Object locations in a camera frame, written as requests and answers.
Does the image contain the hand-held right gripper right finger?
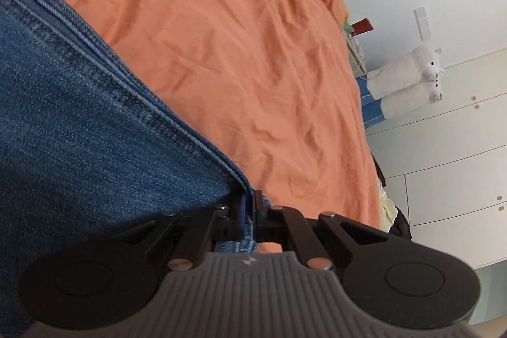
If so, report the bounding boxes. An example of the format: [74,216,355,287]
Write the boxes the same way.
[253,191,391,271]

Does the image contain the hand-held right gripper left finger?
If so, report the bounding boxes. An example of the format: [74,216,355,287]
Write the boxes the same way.
[113,193,250,271]

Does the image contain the blue denim pants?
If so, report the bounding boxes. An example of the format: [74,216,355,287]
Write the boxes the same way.
[0,0,274,338]

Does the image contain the cream cloth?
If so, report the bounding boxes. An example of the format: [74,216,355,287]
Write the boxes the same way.
[376,183,397,232]

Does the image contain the black bag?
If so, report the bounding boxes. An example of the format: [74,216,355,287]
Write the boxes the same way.
[390,205,413,239]

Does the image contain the blue striped cloth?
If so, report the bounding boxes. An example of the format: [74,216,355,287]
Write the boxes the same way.
[356,77,386,130]

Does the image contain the orange duvet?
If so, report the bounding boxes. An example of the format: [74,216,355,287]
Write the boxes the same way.
[0,0,387,255]

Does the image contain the white plush toy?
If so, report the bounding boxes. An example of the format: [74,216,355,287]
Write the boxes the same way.
[366,47,444,99]
[380,79,444,119]

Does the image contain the white nightstand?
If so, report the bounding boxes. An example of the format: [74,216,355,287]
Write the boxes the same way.
[345,32,368,76]

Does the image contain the white wardrobe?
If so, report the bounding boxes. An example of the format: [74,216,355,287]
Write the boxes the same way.
[364,49,507,271]

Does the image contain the red bottle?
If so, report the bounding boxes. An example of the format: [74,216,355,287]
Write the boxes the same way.
[352,18,374,37]

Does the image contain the white wall switch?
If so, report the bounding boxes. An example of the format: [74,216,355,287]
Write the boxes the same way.
[414,6,432,41]

